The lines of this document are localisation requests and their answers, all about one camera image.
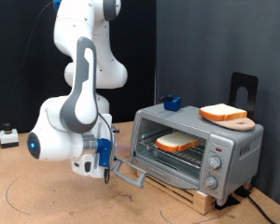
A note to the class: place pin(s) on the silver toaster oven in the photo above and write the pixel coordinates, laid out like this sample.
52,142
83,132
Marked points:
249,161

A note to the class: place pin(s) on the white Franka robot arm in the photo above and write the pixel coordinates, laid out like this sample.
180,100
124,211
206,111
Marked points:
59,137

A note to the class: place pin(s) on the black metal bracket with hole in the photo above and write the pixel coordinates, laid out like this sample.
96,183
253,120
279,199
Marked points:
252,84

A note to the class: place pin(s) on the white bread slice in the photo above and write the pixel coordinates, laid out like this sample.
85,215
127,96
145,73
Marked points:
222,112
177,141

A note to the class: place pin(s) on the small wooden serving board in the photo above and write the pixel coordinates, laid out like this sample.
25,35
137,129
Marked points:
239,125

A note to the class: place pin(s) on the silver oven knob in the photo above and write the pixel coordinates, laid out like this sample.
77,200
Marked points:
214,162
210,182

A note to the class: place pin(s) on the slotted wooden block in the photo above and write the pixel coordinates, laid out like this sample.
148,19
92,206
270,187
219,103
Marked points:
207,203

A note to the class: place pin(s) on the white emergency stop box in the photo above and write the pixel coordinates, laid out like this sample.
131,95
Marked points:
9,137

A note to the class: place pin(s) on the black spatula blue grip block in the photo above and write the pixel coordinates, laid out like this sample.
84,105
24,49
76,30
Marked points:
172,104

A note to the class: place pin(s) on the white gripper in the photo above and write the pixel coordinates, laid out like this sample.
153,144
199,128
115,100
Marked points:
87,168

